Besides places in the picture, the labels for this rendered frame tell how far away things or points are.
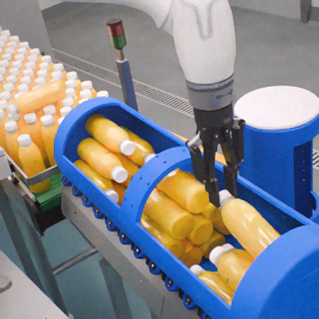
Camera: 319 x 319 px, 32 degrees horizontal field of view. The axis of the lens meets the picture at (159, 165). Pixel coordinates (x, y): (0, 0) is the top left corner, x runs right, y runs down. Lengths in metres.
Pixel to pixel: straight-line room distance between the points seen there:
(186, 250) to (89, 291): 1.49
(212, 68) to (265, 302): 0.41
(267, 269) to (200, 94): 0.33
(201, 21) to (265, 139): 0.89
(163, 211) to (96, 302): 1.48
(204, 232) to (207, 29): 0.57
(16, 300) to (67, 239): 1.84
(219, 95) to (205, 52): 0.09
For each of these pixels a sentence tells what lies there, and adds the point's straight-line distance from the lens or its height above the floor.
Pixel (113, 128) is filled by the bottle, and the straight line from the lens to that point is 1.55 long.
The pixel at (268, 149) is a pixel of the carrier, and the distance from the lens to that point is 1.79.
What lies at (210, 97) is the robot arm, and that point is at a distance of 1.00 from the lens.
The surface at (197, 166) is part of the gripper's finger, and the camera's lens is 1.08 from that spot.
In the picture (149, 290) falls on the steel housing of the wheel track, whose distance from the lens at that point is 1.48.
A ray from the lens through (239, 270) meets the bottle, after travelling 1.12.
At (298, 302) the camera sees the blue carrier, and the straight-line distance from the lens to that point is 1.09.
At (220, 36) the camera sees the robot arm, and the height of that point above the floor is 1.59.
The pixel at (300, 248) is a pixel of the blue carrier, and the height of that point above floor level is 1.23.
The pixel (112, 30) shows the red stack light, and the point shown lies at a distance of 2.13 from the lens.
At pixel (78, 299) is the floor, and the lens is 2.76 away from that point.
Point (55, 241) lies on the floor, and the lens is 3.12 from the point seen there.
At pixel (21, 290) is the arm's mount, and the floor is 1.07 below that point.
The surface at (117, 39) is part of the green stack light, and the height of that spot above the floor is 1.20.
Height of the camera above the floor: 1.94
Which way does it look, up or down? 34 degrees down
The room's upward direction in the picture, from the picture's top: 11 degrees counter-clockwise
